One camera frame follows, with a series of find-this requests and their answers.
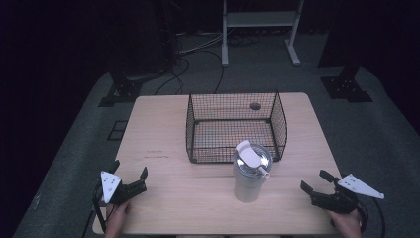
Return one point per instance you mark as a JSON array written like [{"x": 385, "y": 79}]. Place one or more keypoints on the person's right hand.
[{"x": 346, "y": 224}]

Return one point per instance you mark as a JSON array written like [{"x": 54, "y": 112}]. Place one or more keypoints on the white metal stand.
[{"x": 261, "y": 19}]

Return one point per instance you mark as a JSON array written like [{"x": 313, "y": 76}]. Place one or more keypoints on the black stand with base plate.
[
  {"x": 124, "y": 90},
  {"x": 346, "y": 86}
]

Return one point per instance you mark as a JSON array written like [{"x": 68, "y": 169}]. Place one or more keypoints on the person's left hand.
[{"x": 116, "y": 216}]

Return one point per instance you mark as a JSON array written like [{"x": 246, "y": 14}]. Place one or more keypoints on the white shaker bottle with lid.
[{"x": 249, "y": 180}]

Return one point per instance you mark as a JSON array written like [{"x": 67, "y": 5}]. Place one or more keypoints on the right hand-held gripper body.
[{"x": 340, "y": 201}]

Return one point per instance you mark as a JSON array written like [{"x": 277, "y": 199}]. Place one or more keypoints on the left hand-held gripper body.
[{"x": 124, "y": 192}]

